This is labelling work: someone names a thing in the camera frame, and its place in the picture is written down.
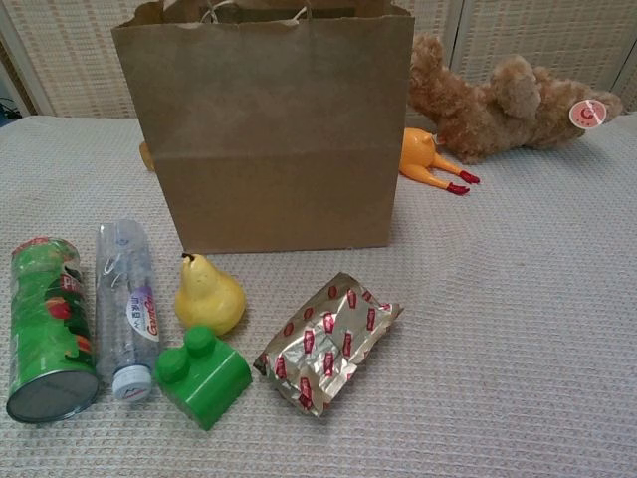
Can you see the red gold snack packet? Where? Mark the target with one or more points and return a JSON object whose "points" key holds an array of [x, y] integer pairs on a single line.
{"points": [[323, 343]]}

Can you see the green toy block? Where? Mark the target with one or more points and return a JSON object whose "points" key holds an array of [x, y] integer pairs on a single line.
{"points": [[209, 383]]}

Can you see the transparent water bottle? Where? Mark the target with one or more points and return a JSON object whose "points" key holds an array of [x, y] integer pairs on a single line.
{"points": [[124, 309]]}

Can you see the green chips can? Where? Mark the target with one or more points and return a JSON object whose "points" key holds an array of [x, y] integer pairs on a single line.
{"points": [[45, 323]]}

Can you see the brown paper bag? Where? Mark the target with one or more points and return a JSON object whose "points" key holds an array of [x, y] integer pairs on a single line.
{"points": [[274, 149]]}

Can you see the yellow rubber chicken toy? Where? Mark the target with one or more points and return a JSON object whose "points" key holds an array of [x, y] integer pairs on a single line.
{"points": [[415, 157]]}

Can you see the white woven tablecloth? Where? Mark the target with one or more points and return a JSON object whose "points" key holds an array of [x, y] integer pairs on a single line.
{"points": [[497, 323]]}

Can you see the brown teddy bear plush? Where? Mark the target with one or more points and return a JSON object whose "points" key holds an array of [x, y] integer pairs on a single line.
{"points": [[497, 109]]}

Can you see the beige folding screen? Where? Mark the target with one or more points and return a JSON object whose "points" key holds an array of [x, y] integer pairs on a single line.
{"points": [[60, 60]]}

